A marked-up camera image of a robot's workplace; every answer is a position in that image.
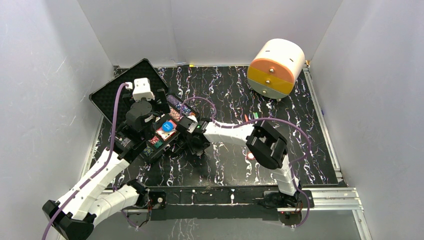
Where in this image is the black poker set case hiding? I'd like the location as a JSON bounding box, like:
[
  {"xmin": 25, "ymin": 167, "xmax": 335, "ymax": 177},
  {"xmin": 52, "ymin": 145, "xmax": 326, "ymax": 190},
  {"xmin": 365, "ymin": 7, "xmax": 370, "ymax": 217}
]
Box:
[{"xmin": 89, "ymin": 58, "xmax": 187, "ymax": 164}]

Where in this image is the blue small blind button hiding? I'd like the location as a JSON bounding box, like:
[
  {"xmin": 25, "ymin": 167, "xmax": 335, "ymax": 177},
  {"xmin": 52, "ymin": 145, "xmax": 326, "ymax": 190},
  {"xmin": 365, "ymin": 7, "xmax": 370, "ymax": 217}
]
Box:
[{"xmin": 161, "ymin": 121, "xmax": 175, "ymax": 133}]

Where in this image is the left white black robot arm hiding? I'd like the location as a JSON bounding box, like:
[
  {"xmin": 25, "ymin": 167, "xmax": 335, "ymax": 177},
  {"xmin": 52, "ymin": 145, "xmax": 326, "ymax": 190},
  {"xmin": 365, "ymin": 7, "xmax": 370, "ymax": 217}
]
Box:
[{"xmin": 42, "ymin": 83, "xmax": 170, "ymax": 240}]

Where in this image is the blue white chip row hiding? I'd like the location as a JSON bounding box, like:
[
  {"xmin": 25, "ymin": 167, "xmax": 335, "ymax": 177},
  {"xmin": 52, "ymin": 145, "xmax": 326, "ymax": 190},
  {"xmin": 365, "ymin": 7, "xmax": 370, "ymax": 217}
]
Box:
[{"xmin": 166, "ymin": 94, "xmax": 196, "ymax": 116}]

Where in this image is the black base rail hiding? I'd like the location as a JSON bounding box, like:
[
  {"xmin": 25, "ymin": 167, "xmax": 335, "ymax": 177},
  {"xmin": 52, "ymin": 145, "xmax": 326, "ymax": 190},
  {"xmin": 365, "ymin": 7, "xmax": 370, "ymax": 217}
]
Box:
[{"xmin": 114, "ymin": 184, "xmax": 322, "ymax": 222}]

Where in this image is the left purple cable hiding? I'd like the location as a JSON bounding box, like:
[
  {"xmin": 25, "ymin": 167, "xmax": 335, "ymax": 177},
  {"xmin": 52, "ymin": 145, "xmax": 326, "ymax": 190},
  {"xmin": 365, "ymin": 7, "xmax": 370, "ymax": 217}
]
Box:
[{"xmin": 41, "ymin": 82, "xmax": 130, "ymax": 240}]

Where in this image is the red playing card deck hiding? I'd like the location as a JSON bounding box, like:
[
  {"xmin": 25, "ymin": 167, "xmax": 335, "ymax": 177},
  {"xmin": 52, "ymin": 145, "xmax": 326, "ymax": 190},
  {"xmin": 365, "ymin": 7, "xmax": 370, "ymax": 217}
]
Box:
[{"xmin": 156, "ymin": 120, "xmax": 177, "ymax": 141}]

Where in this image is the cyan chip row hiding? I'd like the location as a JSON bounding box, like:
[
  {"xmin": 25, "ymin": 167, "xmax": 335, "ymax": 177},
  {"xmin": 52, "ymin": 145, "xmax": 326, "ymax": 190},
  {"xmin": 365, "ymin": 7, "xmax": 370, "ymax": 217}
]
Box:
[{"xmin": 148, "ymin": 136, "xmax": 163, "ymax": 149}]

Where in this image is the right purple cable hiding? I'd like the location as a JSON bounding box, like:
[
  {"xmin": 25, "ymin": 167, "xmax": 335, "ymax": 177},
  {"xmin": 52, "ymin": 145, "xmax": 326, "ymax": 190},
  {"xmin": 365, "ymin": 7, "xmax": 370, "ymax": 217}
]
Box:
[{"xmin": 178, "ymin": 96, "xmax": 313, "ymax": 229}]

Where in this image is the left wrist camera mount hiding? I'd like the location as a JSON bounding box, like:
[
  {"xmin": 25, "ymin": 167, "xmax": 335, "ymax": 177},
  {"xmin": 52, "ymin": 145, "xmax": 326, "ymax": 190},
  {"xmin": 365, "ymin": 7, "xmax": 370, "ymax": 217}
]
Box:
[{"xmin": 125, "ymin": 77, "xmax": 155, "ymax": 102}]

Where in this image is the orange blue chip row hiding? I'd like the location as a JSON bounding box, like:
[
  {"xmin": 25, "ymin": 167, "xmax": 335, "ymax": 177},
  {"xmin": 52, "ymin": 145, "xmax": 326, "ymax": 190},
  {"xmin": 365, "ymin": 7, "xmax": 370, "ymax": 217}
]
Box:
[{"xmin": 169, "ymin": 108, "xmax": 182, "ymax": 122}]

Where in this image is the round pastel drawer cabinet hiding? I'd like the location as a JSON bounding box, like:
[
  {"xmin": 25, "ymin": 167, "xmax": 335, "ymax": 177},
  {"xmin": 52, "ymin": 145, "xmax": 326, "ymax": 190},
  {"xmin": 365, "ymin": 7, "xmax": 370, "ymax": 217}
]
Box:
[{"xmin": 247, "ymin": 38, "xmax": 305, "ymax": 100}]

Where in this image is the purple cable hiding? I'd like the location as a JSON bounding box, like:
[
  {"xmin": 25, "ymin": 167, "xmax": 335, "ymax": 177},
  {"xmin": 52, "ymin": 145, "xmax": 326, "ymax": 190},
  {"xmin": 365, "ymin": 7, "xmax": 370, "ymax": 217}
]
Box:
[
  {"xmin": 41, "ymin": 82, "xmax": 130, "ymax": 240},
  {"xmin": 178, "ymin": 96, "xmax": 313, "ymax": 229}
]

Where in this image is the red poker chip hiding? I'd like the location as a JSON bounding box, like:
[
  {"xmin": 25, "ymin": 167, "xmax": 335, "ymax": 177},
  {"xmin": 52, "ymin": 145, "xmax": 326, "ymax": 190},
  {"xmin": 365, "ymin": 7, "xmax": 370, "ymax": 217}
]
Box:
[{"xmin": 246, "ymin": 152, "xmax": 255, "ymax": 161}]

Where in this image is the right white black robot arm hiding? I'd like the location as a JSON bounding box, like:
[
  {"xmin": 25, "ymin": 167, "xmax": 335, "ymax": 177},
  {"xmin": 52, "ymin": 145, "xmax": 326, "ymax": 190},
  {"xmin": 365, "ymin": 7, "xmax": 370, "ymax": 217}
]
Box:
[{"xmin": 175, "ymin": 116, "xmax": 302, "ymax": 208}]

